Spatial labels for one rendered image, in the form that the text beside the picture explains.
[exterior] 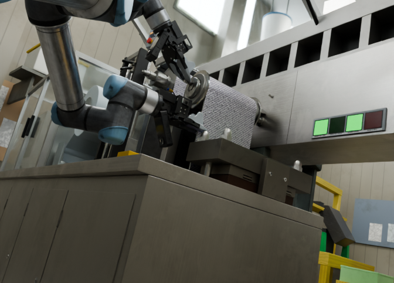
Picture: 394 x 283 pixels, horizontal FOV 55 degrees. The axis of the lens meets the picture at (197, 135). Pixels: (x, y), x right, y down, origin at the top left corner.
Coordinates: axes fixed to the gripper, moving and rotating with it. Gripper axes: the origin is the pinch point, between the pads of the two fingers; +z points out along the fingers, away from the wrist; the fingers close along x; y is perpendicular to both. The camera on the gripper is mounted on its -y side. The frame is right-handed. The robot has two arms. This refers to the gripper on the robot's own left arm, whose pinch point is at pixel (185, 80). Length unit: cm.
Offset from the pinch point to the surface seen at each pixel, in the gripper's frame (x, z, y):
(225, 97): -7.4, 11.7, 6.3
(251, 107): -7.3, 20.6, 15.2
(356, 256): 286, 451, 351
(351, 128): -42, 34, 15
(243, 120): -7.4, 22.6, 8.9
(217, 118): -7.4, 16.0, -1.0
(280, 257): -33, 52, -25
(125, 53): 350, -34, 191
